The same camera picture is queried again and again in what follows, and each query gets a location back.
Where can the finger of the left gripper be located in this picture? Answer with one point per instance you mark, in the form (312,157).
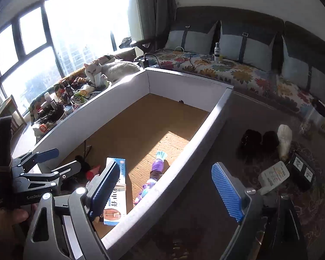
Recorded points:
(40,157)
(68,170)

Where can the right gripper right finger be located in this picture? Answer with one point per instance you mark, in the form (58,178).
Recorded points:
(231,191)

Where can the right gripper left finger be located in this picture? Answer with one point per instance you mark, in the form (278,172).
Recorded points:
(100,189)

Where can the red scalloped fabric pouch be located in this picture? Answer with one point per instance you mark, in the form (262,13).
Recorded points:
(93,172)

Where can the blue white medicine box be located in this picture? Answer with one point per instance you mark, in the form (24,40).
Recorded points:
(116,206)

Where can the black sock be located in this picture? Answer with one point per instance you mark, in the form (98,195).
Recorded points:
(250,146)
(269,143)

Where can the purple plush toy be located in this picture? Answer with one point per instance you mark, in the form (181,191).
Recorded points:
(155,174)

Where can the black box white labels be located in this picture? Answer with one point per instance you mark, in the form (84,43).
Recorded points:
(301,173)

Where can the cream knitted sock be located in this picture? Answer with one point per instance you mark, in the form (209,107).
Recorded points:
(284,135)

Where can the person's left hand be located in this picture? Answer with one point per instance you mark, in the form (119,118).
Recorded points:
(12,230)

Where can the large grey storage box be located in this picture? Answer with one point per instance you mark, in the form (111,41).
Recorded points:
(130,118)

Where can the white cat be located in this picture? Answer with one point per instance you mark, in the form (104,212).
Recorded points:
(114,71)

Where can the clear jar black lid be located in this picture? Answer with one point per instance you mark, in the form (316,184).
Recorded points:
(313,119)

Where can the floral sofa cover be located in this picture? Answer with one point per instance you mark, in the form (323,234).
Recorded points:
(246,78)

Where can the grey cushion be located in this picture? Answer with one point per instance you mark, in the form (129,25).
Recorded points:
(304,67)
(195,37)
(247,43)

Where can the white spray bottle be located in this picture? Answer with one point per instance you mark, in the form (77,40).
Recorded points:
(217,53)

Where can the grey cushion far left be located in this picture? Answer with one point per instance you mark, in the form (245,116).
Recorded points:
(195,37)

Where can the grey curtain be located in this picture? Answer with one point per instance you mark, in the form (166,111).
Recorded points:
(156,16)

